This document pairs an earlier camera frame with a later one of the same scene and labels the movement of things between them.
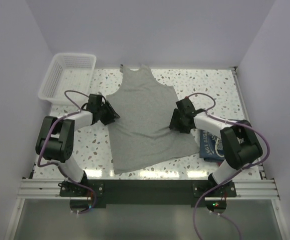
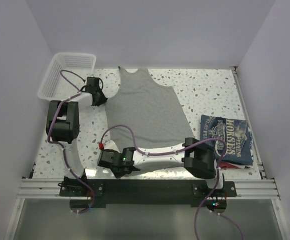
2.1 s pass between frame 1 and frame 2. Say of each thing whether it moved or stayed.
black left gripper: moved
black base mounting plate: stayed
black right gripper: moved
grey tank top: stayed
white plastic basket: stayed
